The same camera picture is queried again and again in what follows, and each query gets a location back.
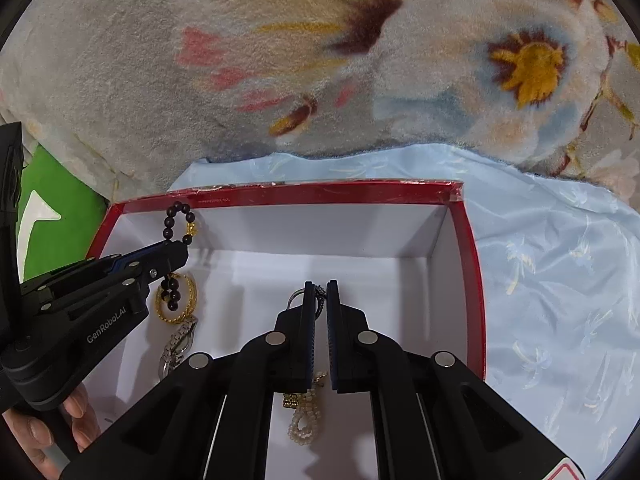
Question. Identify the grey floral blanket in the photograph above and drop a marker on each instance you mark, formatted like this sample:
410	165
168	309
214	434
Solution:
200	110

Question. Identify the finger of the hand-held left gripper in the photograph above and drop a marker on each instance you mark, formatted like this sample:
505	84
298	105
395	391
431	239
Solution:
115	290
150	255

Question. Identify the red cardboard box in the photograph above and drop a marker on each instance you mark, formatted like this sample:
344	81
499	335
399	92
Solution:
350	230

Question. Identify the person's left hand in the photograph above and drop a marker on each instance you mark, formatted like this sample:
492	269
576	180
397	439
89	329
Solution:
30	440

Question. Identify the silver watch band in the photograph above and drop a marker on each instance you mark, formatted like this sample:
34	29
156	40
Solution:
175	347

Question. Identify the green round pillow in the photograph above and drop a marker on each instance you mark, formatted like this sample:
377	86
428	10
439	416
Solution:
60	195

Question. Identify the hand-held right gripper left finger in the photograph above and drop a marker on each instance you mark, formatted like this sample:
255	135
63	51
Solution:
305	350

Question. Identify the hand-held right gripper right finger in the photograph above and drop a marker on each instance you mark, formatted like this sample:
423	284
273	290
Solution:
336	350

